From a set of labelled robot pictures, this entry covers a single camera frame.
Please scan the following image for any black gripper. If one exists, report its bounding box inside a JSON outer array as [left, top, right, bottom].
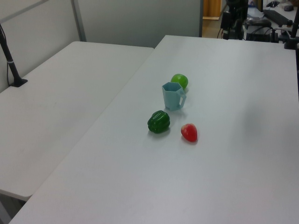
[[221, 0, 249, 40]]

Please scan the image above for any light blue hexagonal mug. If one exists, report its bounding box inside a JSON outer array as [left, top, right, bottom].
[[162, 81, 187, 112]]

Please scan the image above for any brown wooden board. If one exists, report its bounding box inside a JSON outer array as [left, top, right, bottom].
[[202, 0, 221, 21]]

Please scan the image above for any black keyboard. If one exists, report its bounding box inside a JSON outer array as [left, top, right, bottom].
[[262, 9, 291, 27]]

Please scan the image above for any black clamp stand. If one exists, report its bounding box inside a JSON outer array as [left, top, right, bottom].
[[284, 13, 299, 50]]

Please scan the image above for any light green apple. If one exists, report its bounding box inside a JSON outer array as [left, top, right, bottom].
[[170, 73, 189, 91]]

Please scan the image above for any red strawberry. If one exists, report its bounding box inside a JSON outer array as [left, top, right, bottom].
[[180, 123, 198, 142]]

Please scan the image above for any dark green bell pepper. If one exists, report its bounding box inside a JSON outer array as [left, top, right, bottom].
[[147, 110, 171, 134]]

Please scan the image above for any grey partition post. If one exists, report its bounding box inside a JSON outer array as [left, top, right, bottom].
[[71, 0, 87, 43]]

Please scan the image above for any black camera pole with base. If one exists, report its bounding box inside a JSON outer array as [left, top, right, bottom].
[[0, 23, 28, 88]]

